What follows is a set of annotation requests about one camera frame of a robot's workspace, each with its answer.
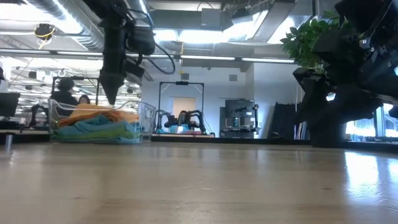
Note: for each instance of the black metal table frame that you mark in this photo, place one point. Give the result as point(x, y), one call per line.
point(236, 140)

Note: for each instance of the black ceiling spotlight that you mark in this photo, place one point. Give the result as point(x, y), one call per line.
point(44, 31)

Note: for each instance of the green potted plant black pot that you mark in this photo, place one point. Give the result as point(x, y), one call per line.
point(303, 40)

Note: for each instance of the clear plastic bin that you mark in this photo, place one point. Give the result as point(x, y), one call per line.
point(149, 115)

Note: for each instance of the silver metal post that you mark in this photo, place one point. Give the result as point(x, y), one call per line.
point(8, 143)

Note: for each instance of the wooden table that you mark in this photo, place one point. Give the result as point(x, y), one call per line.
point(180, 136)

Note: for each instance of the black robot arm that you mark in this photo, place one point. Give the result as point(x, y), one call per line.
point(164, 119)
point(199, 119)

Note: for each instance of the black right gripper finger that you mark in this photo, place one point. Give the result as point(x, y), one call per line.
point(311, 93)
point(342, 115)

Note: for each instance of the green microfiber towel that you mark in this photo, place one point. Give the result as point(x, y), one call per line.
point(115, 134)

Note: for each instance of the person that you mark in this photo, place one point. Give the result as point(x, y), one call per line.
point(63, 93)
point(84, 99)
point(183, 117)

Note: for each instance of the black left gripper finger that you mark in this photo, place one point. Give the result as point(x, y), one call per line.
point(135, 69)
point(111, 87)

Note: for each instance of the teal microfiber towel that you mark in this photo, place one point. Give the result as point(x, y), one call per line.
point(99, 123)

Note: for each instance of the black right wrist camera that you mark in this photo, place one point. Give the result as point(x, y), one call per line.
point(332, 45)

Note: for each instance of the orange microfiber towel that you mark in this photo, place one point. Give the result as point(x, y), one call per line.
point(102, 112)

